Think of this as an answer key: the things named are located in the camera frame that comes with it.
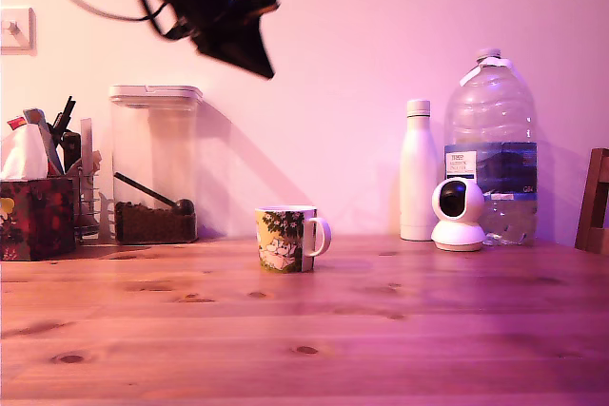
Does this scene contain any floral tissue box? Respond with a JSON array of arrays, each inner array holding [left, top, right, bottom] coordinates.
[[0, 123, 78, 262]]

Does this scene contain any clear ruler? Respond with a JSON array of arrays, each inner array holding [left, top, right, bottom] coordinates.
[[79, 117, 94, 174]]

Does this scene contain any yellow cartoon print mug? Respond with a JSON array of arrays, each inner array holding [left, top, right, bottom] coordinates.
[[254, 204, 333, 274]]

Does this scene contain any white wall switch plate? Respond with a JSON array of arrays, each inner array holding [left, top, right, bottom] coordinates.
[[0, 6, 37, 57]]

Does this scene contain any black pen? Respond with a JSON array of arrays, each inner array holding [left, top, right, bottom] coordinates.
[[49, 95, 78, 142]]

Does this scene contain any black scoop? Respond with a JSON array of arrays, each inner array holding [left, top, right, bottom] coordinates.
[[113, 171, 196, 217]]

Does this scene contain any large clear water bottle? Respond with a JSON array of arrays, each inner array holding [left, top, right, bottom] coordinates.
[[442, 48, 540, 247]]

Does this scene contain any white metal bottle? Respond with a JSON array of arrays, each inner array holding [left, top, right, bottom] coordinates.
[[399, 99, 441, 242]]

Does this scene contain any wire pen holder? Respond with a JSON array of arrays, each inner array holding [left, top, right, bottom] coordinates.
[[70, 161, 105, 242]]

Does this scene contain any clear jar with white lid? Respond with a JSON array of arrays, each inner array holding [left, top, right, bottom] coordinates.
[[108, 84, 205, 244]]

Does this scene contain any small white round camera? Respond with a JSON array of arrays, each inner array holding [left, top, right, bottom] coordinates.
[[430, 177, 488, 253]]

